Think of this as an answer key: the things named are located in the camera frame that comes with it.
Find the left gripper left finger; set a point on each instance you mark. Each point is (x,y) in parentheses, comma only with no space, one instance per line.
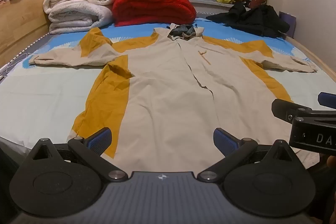
(89,152)

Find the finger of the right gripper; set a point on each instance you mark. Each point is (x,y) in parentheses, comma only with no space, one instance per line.
(327,100)
(286,110)

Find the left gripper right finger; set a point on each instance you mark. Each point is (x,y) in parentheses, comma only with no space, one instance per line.
(235,152)

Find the beige and mustard jacket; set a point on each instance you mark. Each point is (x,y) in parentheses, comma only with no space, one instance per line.
(162,96)

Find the black clothes pile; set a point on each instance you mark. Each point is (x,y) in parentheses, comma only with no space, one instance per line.
(261,21)

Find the purple box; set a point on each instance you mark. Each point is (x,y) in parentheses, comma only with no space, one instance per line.
(291,20)

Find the white folded duvet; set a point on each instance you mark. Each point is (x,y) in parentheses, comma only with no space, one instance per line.
(67,16)

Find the wooden bed headboard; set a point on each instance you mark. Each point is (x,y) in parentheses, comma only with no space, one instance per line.
(22,22)

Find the red folded blanket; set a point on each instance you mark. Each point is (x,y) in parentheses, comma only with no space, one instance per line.
(133,12)

